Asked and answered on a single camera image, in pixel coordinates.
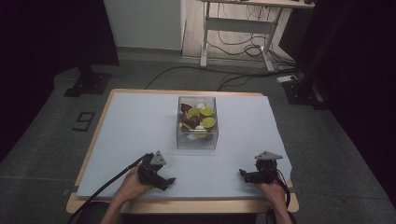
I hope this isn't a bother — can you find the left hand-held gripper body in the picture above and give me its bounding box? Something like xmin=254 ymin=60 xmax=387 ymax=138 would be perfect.
xmin=137 ymin=150 xmax=171 ymax=189

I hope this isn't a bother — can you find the long black floor cable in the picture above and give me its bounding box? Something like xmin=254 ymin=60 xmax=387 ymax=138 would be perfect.
xmin=144 ymin=64 xmax=281 ymax=91

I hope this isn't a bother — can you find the dark curtain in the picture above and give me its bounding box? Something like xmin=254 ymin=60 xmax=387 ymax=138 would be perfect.
xmin=278 ymin=0 xmax=396 ymax=208

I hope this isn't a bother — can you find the person's left hand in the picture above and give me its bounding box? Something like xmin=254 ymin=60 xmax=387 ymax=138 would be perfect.
xmin=115 ymin=167 xmax=153 ymax=203

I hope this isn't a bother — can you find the bundle of black cables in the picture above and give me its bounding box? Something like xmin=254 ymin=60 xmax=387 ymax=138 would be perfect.
xmin=206 ymin=3 xmax=297 ymax=71

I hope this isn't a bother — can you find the clear plastic box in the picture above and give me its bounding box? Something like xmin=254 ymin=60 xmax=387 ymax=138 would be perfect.
xmin=176 ymin=95 xmax=219 ymax=150

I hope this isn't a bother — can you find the white cabinet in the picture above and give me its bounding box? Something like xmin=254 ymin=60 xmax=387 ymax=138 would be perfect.
xmin=103 ymin=0 xmax=187 ymax=51

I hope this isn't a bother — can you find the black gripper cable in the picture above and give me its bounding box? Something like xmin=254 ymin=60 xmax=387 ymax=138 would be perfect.
xmin=66 ymin=153 xmax=149 ymax=224
xmin=264 ymin=167 xmax=292 ymax=224

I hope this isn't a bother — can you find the white power strip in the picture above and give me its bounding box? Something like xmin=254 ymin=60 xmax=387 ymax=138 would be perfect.
xmin=276 ymin=74 xmax=299 ymax=84

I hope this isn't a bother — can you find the person's right hand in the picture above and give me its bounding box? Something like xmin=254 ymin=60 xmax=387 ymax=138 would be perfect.
xmin=256 ymin=182 xmax=286 ymax=210

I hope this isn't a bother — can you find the wooden table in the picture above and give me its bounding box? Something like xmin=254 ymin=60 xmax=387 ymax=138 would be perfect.
xmin=65 ymin=88 xmax=300 ymax=215

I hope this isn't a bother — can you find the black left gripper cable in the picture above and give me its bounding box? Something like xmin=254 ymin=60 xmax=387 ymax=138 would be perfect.
xmin=66 ymin=153 xmax=149 ymax=224

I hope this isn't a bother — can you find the white metal desk frame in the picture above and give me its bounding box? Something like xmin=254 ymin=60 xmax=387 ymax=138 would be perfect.
xmin=199 ymin=0 xmax=316 ymax=73

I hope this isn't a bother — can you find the black stand base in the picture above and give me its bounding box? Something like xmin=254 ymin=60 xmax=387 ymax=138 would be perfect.
xmin=282 ymin=78 xmax=329 ymax=110
xmin=64 ymin=64 xmax=112 ymax=98

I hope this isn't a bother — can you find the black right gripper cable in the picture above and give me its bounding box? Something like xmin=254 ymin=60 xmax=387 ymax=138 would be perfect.
xmin=264 ymin=167 xmax=292 ymax=224

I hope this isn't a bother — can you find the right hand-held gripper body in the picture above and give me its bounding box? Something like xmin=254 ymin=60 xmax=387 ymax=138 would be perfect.
xmin=248 ymin=150 xmax=284 ymax=185

